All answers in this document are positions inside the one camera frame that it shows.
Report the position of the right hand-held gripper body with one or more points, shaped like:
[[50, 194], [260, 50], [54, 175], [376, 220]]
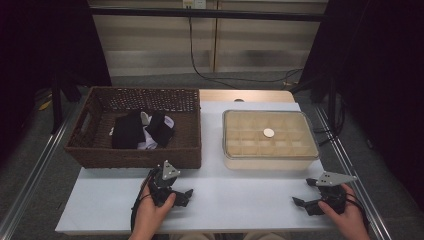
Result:
[[333, 196]]

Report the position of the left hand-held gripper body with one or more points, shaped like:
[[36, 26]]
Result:
[[160, 183]]

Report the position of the brown woven basket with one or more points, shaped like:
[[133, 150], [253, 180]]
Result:
[[186, 146]]

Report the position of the cream divided storage box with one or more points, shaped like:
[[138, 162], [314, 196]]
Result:
[[266, 164]]

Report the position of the clear plastic lid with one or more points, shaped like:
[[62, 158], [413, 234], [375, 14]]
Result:
[[283, 140]]

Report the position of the person's right hand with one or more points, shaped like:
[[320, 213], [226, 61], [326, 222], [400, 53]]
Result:
[[350, 220]]

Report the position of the person's left hand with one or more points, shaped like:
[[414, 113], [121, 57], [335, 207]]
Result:
[[150, 216]]

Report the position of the white table cover sheet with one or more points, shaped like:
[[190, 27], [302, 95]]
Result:
[[216, 200]]

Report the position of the lilac sock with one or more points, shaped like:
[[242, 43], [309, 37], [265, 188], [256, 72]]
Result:
[[148, 143], [169, 122]]

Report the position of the black metal stand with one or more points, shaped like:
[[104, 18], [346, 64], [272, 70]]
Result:
[[56, 110], [332, 106]]

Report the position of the dark curtain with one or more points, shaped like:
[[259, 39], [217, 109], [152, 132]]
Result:
[[383, 66], [33, 40]]

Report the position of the small yellow object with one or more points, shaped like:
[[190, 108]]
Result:
[[45, 106]]

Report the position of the black horizontal bar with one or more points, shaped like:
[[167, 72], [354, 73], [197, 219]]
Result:
[[200, 14]]

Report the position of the metal rail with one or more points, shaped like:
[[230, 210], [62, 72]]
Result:
[[36, 173], [340, 151]]

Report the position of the white wall socket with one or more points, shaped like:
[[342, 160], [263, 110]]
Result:
[[195, 4]]

